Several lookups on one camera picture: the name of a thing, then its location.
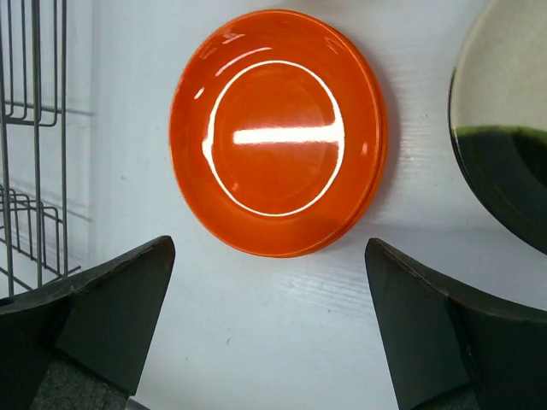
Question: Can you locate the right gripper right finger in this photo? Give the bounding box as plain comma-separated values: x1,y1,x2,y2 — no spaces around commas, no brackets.
364,238,546,409

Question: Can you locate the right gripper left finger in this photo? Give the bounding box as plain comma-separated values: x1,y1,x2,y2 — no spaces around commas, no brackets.
1,236,175,409

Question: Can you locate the cream floral bowl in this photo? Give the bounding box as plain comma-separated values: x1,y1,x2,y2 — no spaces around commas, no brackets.
448,1,546,252

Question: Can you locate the wire dish rack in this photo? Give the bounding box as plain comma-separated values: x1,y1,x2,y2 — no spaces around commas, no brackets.
1,1,85,297

